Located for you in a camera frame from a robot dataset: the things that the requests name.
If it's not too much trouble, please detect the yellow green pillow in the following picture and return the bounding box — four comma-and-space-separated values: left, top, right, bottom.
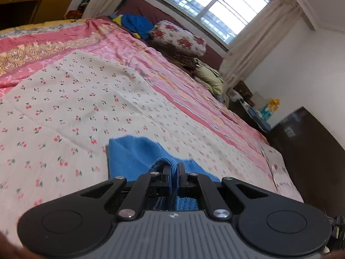
193, 58, 223, 96

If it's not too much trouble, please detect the cluttered bedside table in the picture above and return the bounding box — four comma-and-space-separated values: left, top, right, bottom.
228, 81, 280, 134

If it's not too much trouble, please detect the floral red white pillow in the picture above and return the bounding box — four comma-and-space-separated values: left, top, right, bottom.
149, 21, 206, 57

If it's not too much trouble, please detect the blue yellow garment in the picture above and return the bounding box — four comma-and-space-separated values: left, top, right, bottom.
108, 13, 154, 40

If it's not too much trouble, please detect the blue knitted sweater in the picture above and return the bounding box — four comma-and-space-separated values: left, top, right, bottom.
107, 136, 219, 211

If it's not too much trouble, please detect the pink striped bedspread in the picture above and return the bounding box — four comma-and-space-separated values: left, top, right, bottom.
1, 19, 301, 209

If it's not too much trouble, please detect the dark red headboard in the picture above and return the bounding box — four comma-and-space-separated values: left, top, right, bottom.
117, 0, 226, 69

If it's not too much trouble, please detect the dark brown cabinet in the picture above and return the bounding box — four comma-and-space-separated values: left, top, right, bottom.
267, 107, 344, 217

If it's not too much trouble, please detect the window with bars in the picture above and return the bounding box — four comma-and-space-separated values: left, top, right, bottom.
166, 0, 272, 46

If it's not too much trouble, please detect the beige right curtain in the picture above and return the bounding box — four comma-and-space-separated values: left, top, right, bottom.
219, 0, 302, 93

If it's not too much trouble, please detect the cherry print white sheet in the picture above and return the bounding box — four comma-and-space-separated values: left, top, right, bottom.
1, 50, 276, 243

